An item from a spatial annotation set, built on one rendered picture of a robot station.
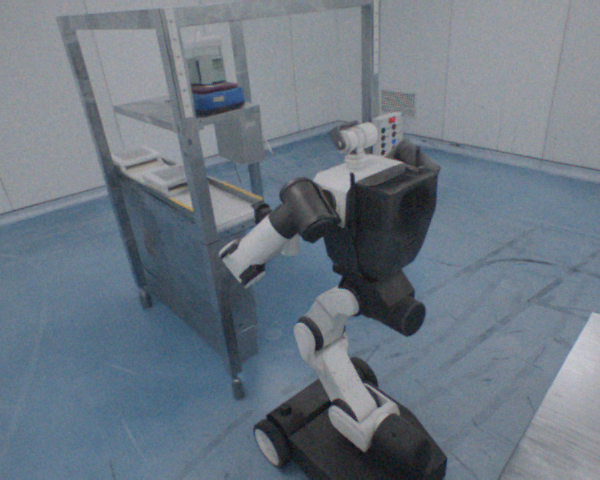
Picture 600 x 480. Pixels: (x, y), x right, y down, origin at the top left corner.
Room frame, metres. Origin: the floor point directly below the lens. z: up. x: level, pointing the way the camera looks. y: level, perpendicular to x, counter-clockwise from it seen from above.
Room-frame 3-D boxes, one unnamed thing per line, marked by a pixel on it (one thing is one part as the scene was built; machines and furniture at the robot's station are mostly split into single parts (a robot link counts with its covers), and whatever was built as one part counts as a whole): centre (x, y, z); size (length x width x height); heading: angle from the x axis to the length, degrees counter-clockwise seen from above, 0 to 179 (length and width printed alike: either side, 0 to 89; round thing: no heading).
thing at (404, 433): (1.29, -0.17, 0.19); 0.64 x 0.52 x 0.33; 38
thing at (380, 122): (2.28, -0.48, 1.05); 0.17 x 0.06 x 0.26; 128
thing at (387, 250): (1.23, -0.22, 1.15); 0.34 x 0.30 x 0.36; 128
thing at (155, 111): (2.07, 0.45, 1.33); 0.62 x 0.38 x 0.04; 38
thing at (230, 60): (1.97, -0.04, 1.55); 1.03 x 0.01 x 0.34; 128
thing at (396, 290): (1.21, -0.23, 0.88); 0.28 x 0.13 x 0.18; 38
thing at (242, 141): (1.99, 0.22, 1.22); 0.22 x 0.11 x 0.20; 38
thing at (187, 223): (2.38, 0.67, 0.85); 1.30 x 0.29 x 0.10; 38
